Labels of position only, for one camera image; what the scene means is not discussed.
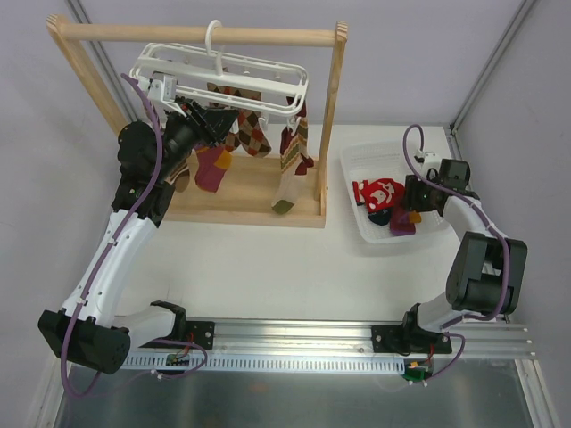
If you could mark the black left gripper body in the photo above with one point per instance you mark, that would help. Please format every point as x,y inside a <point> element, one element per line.
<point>202,121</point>

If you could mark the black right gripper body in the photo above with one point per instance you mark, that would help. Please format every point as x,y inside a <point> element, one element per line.
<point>415,196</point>

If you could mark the purple orange striped sock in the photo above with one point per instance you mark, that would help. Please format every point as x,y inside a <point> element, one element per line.
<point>213,164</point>

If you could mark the white plastic clip hanger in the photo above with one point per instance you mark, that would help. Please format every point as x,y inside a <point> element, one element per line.
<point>271,88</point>

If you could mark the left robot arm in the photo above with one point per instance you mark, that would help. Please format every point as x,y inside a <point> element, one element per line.
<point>86,330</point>

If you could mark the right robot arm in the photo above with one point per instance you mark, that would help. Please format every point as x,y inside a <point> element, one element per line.
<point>486,275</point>

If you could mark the wooden hanger rack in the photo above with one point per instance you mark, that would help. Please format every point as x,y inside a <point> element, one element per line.
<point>248,189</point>

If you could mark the red white sock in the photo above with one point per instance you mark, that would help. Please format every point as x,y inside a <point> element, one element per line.
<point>378,197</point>

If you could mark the argyle sock right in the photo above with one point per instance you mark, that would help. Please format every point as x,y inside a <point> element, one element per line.
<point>250,134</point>

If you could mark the brown striped sock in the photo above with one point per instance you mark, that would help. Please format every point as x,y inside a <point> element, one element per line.
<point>179,177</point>

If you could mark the white plastic basket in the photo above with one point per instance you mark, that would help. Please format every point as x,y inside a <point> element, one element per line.
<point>375,174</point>

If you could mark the beige patterned sock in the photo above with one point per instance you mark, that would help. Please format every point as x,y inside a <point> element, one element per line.
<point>294,162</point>

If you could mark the green circuit board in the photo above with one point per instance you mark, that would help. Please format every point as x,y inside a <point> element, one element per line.
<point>415,372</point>

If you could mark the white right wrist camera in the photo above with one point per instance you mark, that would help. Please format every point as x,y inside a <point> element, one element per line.
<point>429,164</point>

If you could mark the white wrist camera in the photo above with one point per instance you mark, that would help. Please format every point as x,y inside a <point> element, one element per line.
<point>429,164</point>
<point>161,92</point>

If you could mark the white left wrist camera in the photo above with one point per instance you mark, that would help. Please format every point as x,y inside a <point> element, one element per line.
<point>161,92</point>

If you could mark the aluminium mounting rail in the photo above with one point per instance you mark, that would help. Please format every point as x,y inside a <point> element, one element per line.
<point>283,346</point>

